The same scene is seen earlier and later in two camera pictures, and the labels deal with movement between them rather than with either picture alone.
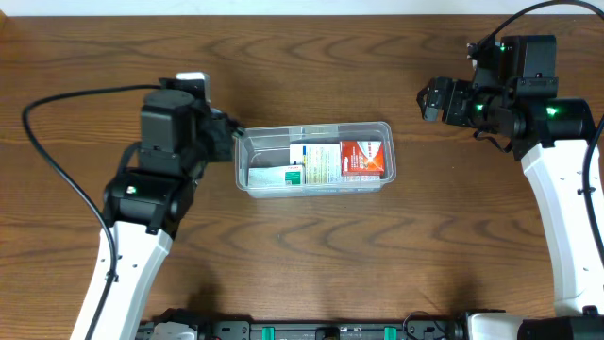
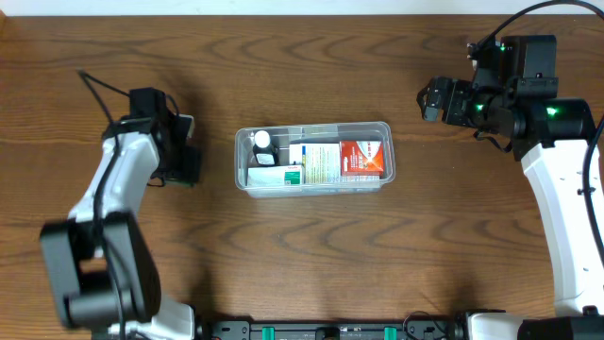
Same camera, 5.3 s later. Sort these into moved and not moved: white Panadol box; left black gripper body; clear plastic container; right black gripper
Moved: left black gripper body
Not moved: white Panadol box; clear plastic container; right black gripper
